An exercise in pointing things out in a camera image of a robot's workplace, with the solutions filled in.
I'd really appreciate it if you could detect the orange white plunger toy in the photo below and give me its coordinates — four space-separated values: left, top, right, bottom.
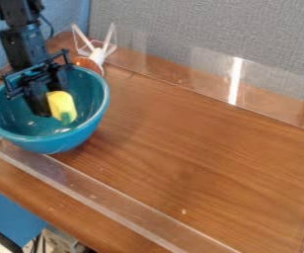
72 47 104 76

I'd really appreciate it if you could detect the clear acrylic back barrier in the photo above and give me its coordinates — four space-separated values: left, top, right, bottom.
87 28 304 134

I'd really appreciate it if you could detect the yellow wedge object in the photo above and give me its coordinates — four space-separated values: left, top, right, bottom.
46 91 76 125

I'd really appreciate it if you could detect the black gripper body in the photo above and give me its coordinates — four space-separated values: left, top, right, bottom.
1 48 71 99

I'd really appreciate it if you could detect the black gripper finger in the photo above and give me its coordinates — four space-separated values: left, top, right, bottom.
54 64 73 91
24 81 50 117

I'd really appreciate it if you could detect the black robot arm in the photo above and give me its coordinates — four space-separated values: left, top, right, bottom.
0 0 72 117

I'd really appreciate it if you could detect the blue bowl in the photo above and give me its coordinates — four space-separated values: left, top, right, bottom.
0 66 109 154

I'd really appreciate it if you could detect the clear acrylic front barrier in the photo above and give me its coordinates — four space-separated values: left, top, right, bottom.
0 137 240 253

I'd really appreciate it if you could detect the clear acrylic barrier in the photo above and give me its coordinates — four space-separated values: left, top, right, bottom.
0 137 240 253
87 28 304 134

